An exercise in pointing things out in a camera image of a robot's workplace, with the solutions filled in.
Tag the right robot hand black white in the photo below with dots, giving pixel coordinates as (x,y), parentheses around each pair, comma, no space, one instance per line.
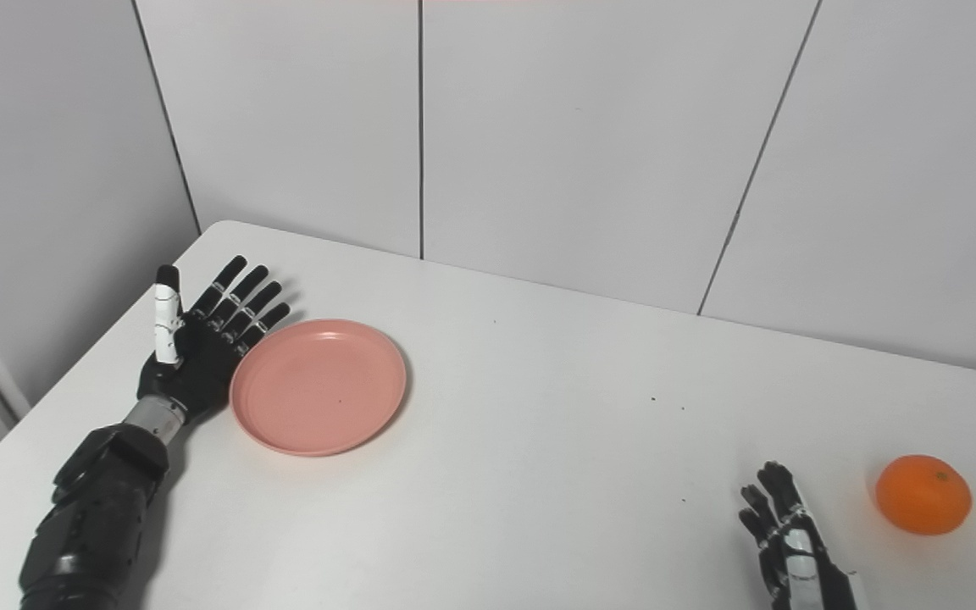
(793,559)

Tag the orange fruit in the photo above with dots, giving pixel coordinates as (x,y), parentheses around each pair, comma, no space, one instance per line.
(923,495)

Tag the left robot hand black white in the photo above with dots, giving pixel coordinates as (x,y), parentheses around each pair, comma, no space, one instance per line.
(191,356)

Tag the pink round plate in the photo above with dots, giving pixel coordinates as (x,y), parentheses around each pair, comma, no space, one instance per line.
(318,387)

